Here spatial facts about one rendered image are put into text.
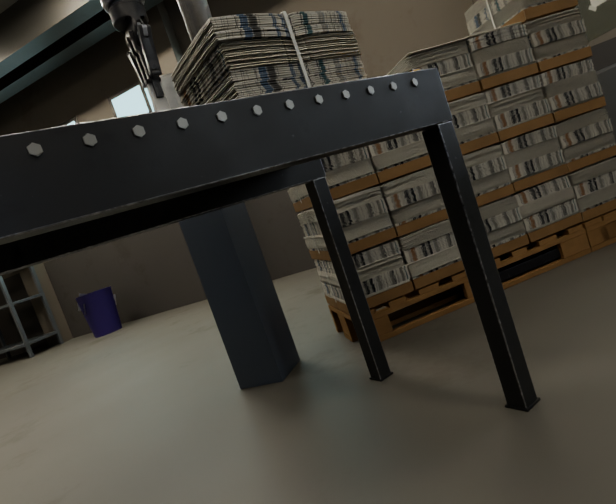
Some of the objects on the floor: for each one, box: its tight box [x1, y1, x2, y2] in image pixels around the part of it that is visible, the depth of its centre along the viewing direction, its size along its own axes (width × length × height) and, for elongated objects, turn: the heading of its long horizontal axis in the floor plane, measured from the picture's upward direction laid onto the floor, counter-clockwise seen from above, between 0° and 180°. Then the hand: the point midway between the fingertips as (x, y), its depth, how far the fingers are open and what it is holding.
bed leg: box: [305, 177, 393, 381], centre depth 144 cm, size 6×6×68 cm
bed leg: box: [422, 121, 541, 412], centre depth 102 cm, size 6×6×68 cm
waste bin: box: [75, 286, 122, 338], centre depth 537 cm, size 46×42×56 cm
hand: (159, 99), depth 97 cm, fingers closed
